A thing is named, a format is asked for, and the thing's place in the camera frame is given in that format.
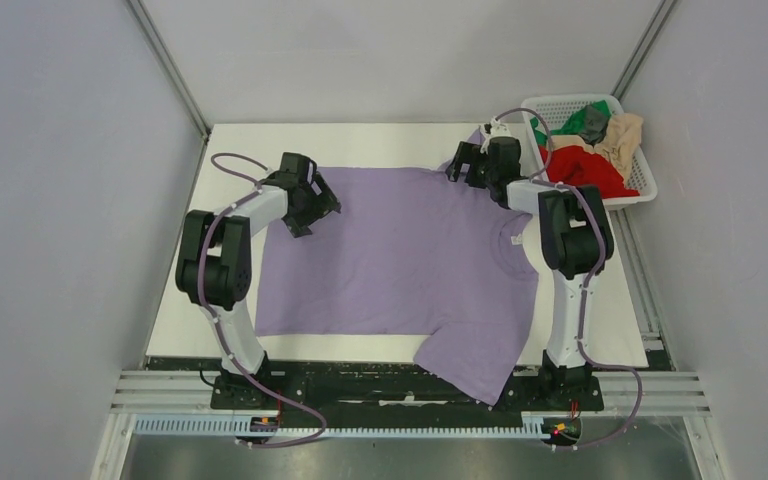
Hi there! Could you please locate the purple t shirt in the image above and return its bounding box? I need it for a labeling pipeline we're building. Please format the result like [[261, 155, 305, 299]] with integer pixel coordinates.
[[254, 148, 539, 405]]

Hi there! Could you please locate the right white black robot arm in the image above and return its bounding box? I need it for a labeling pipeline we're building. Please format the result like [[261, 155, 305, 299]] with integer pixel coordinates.
[[444, 136, 614, 408]]

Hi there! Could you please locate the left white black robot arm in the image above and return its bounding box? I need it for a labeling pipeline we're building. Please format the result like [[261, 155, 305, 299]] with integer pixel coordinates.
[[174, 152, 341, 408]]

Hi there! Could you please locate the red t shirt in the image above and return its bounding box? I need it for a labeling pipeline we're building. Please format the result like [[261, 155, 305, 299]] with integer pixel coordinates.
[[546, 146, 640, 199]]

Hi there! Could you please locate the grey t shirt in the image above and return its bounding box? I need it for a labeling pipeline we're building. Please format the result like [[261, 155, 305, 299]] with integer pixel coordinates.
[[578, 104, 611, 146]]

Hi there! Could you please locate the beige t shirt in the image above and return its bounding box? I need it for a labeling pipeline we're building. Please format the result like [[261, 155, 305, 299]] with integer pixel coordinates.
[[551, 113, 644, 186]]

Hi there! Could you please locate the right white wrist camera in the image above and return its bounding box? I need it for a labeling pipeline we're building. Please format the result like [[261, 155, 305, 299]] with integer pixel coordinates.
[[479, 119, 521, 155]]

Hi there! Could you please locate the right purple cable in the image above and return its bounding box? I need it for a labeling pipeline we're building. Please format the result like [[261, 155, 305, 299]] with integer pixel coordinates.
[[493, 107, 644, 452]]

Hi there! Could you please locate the purple cable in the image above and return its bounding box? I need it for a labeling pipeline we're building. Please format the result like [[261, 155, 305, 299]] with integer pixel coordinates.
[[493, 107, 644, 452], [197, 152, 329, 450]]

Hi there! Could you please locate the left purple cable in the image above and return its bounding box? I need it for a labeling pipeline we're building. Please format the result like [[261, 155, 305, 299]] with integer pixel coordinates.
[[197, 152, 329, 450]]

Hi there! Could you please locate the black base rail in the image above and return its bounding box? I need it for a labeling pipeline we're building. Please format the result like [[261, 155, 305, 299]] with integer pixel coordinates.
[[145, 356, 673, 432]]

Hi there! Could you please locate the white slotted cable duct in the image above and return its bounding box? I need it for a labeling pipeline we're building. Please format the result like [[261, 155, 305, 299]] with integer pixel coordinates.
[[134, 413, 569, 440]]

